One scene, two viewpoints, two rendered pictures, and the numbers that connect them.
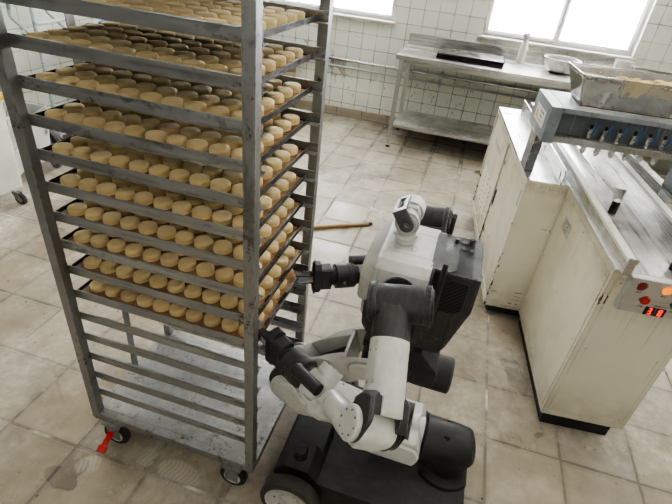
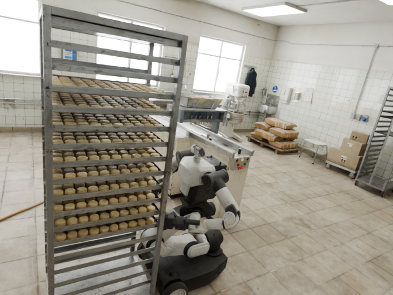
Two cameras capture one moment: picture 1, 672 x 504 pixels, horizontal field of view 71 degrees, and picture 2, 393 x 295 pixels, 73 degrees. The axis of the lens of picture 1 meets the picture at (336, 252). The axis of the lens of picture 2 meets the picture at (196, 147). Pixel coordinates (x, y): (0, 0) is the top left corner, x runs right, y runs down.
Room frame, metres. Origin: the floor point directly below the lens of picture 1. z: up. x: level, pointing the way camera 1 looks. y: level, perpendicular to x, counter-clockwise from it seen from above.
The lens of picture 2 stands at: (-0.17, 1.14, 1.69)
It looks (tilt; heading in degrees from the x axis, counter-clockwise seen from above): 17 degrees down; 314
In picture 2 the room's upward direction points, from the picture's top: 9 degrees clockwise
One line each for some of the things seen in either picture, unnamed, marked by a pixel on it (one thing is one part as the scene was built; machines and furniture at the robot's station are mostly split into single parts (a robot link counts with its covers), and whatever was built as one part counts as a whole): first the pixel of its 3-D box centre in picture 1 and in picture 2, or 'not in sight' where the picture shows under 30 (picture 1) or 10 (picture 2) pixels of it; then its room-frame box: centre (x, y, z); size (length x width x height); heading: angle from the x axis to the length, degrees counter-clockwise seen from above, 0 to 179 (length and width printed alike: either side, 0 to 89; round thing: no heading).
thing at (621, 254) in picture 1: (564, 158); (180, 128); (2.32, -1.09, 0.87); 2.01 x 0.03 x 0.07; 173
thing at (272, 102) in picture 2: not in sight; (269, 105); (3.71, -5.47, 0.93); 0.99 x 0.38 x 1.09; 167
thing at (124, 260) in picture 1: (154, 265); (111, 205); (1.04, 0.49, 0.87); 0.64 x 0.03 x 0.03; 77
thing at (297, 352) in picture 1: (286, 356); (172, 222); (0.94, 0.10, 0.69); 0.12 x 0.10 x 0.13; 47
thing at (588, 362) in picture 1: (593, 304); (213, 176); (1.69, -1.16, 0.45); 0.70 x 0.34 x 0.90; 173
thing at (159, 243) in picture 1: (150, 238); (112, 191); (1.04, 0.49, 0.96); 0.64 x 0.03 x 0.03; 77
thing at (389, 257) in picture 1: (416, 286); (200, 177); (1.07, -0.24, 0.89); 0.34 x 0.30 x 0.36; 167
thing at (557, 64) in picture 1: (560, 65); not in sight; (4.65, -1.83, 0.94); 0.33 x 0.33 x 0.12
